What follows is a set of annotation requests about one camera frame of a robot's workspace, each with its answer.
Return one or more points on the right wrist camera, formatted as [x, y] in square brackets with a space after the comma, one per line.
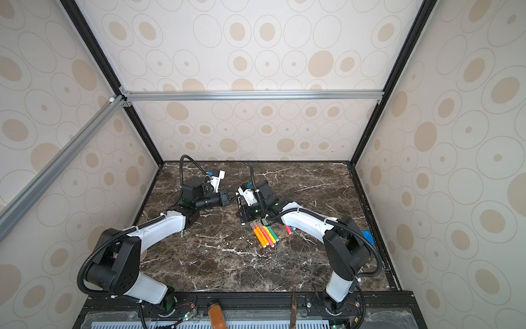
[248, 194]

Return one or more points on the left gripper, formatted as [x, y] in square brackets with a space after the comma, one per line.
[224, 197]

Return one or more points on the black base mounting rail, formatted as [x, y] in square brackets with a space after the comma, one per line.
[309, 303]

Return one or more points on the orange highlighter pen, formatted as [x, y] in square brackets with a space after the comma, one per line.
[263, 235]
[259, 235]

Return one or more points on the diagonal aluminium rail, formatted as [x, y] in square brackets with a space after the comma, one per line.
[28, 196]

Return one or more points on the green highlighter pen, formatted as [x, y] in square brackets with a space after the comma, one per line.
[273, 233]

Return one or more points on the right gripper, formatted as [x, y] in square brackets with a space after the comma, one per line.
[244, 208]

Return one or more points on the horizontal aluminium rail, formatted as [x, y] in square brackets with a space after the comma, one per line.
[260, 95]

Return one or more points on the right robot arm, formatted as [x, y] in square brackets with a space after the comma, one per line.
[351, 255]

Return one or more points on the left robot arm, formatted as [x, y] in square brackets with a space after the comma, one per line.
[113, 268]

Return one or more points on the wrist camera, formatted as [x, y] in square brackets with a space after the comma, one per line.
[248, 194]
[216, 178]

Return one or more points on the brown handle tool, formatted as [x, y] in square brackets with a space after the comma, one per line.
[215, 314]

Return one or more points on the thin wooden stick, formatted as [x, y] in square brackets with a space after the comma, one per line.
[293, 311]

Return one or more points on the black white marker pen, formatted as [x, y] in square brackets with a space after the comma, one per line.
[241, 212]

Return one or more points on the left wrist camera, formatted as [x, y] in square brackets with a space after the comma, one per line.
[216, 178]

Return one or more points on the yellow highlighter pen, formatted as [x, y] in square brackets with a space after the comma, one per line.
[269, 234]

